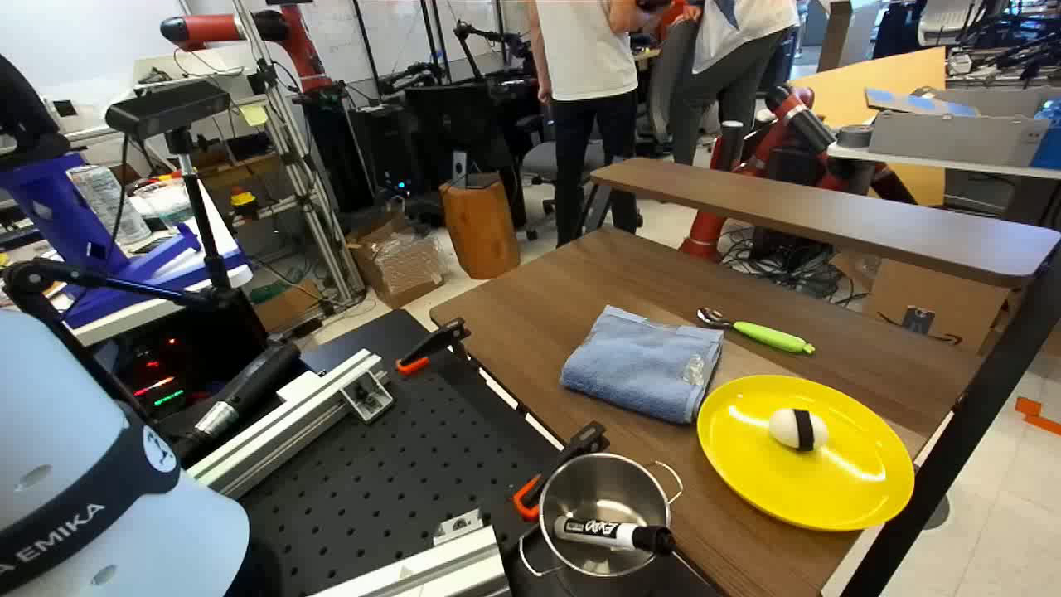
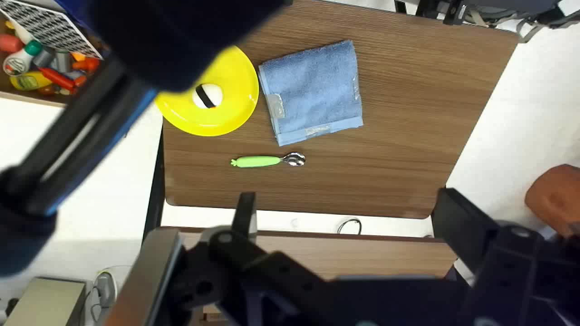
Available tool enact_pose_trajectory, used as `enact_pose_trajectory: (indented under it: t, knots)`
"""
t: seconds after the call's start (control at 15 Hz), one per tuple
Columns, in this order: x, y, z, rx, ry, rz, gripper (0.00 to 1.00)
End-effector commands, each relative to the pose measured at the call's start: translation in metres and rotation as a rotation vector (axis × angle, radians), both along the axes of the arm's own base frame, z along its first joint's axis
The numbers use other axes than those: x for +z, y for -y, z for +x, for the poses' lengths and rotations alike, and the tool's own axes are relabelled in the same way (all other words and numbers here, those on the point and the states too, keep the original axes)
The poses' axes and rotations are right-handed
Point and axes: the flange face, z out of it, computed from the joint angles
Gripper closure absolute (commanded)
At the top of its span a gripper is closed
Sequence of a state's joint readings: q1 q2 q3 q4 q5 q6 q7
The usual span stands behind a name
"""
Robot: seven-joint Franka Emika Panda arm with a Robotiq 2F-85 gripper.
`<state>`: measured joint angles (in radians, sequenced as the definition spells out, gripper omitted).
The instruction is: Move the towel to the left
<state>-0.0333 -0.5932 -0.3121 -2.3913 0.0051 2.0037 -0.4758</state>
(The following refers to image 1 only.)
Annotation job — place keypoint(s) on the orange floor tape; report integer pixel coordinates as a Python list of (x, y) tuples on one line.
[(1040, 416)]

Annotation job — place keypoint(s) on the raised wooden shelf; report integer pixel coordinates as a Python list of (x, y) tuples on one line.
[(832, 215)]

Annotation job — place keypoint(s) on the cardboard sheet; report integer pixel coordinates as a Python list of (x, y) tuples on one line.
[(873, 77)]

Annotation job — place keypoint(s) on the black perforated board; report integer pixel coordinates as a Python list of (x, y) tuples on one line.
[(387, 474)]

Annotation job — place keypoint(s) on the aluminium rail with bracket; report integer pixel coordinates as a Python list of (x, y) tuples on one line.
[(433, 568)]

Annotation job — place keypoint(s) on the black clamp with orange grip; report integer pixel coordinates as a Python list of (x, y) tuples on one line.
[(436, 341), (576, 447)]

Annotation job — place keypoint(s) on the blue machine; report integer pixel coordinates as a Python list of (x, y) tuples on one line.
[(46, 203)]

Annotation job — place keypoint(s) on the black box with lights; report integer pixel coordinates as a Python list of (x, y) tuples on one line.
[(168, 366)]

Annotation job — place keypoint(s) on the black rounded housing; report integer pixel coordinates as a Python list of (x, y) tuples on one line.
[(20, 112)]

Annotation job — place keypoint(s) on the red and black robot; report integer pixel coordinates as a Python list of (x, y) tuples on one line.
[(709, 219)]

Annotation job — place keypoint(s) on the person in grey trousers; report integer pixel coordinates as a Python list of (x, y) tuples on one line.
[(730, 77)]

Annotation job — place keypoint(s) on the black and white marker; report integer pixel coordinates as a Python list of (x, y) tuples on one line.
[(607, 535)]

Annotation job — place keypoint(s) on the long aluminium rail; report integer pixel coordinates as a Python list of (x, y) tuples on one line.
[(301, 416)]

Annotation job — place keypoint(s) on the grey round container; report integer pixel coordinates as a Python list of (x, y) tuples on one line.
[(855, 138)]

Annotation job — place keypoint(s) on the metal rack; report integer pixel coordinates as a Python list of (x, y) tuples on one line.
[(317, 199)]

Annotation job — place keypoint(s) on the yellow plate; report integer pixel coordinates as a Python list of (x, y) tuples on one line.
[(832, 484)]

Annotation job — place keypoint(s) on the grey bin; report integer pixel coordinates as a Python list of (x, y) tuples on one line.
[(949, 138)]

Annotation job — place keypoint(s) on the blue towel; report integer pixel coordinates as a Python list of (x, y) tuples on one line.
[(643, 366)]

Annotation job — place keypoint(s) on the black camera on stand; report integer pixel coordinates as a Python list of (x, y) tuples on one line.
[(168, 108)]

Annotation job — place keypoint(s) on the cardboard box under shelf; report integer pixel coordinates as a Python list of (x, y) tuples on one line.
[(940, 301)]

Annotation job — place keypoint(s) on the white ball with black band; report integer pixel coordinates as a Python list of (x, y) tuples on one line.
[(787, 428)]

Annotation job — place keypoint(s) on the steel pot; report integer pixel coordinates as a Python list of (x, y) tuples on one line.
[(598, 492)]

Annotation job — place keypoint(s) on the black cylinder with silver end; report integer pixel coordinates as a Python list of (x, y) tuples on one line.
[(251, 387)]

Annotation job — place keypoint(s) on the red robot arm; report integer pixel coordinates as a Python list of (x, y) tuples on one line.
[(210, 26)]

